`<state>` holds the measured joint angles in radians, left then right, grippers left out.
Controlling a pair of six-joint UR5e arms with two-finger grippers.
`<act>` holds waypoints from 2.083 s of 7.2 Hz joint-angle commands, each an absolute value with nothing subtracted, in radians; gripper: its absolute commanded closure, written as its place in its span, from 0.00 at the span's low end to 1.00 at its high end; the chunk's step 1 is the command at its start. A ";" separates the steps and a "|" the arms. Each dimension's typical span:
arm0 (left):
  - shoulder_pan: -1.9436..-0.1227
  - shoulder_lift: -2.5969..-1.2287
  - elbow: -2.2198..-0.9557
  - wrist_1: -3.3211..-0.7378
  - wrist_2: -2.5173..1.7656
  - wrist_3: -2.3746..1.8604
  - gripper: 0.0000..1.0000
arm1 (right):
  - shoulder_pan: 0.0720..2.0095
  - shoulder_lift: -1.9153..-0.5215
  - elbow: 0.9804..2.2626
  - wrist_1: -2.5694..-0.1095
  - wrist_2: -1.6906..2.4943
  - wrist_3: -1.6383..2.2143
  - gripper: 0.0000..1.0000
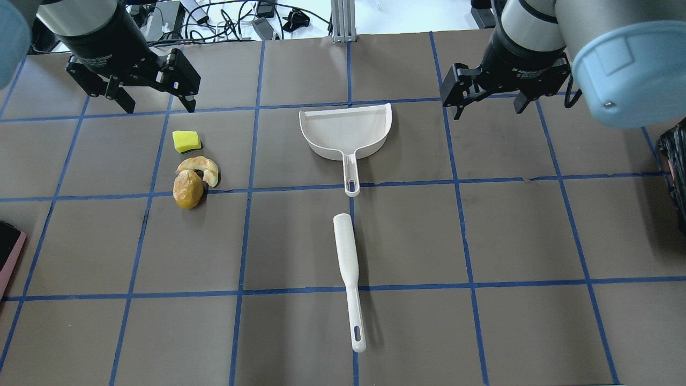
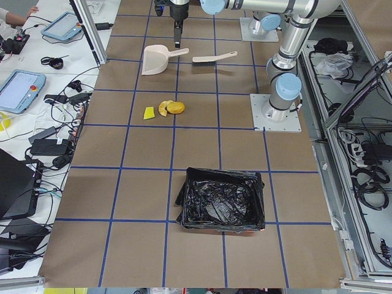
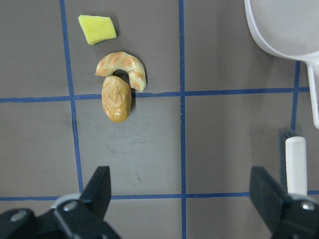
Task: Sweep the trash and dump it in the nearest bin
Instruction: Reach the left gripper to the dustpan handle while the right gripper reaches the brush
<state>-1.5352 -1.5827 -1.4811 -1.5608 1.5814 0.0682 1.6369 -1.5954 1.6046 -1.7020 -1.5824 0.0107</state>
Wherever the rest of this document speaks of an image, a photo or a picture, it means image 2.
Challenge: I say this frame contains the black cable coil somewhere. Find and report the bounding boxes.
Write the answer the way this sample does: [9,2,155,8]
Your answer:
[40,55,70,70]

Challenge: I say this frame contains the white crumpled cloth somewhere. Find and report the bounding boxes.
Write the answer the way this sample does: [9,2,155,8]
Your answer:
[315,53,353,79]

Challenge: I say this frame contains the teach pendant tablet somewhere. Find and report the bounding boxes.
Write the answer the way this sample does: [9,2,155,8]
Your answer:
[1,69,47,114]
[41,12,82,43]

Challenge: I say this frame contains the beige plastic dustpan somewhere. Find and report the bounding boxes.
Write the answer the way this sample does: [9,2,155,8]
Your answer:
[141,45,189,75]

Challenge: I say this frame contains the upper teach pendant tablet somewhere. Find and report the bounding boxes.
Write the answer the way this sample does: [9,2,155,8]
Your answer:
[41,12,82,43]

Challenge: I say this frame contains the beige hand brush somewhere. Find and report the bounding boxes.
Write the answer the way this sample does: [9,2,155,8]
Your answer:
[192,51,238,66]

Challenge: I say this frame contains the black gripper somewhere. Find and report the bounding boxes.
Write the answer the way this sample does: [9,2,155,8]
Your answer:
[154,0,189,48]

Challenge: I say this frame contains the lower teach pendant tablet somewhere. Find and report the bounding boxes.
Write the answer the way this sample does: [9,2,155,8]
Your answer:
[1,69,47,114]

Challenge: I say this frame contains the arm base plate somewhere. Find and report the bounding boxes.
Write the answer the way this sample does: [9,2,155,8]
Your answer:
[250,94,302,133]
[239,15,281,42]

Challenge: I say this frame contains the black laptop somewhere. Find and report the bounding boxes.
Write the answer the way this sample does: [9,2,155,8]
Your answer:
[1,150,43,221]

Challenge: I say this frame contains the black lined trash bin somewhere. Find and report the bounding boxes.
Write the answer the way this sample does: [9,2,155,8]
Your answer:
[176,167,265,233]

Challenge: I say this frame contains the orange peel piece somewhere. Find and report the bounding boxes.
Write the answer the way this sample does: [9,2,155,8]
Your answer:
[158,100,173,117]

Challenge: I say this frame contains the yellow sponge piece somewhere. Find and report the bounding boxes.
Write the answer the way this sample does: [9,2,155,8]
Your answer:
[143,107,155,120]

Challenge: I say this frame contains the power strip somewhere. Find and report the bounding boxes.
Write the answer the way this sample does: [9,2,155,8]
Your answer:
[68,101,89,145]

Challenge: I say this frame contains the black power adapter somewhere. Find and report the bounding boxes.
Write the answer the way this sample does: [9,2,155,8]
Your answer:
[30,139,72,156]

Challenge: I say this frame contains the aluminium frame post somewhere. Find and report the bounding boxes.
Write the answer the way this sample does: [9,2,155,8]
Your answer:
[69,0,107,67]

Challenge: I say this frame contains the person forearm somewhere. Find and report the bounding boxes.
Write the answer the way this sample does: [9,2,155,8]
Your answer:
[0,6,39,26]

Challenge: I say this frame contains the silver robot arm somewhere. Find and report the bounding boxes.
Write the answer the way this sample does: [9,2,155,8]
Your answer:
[154,1,281,48]
[200,1,341,123]

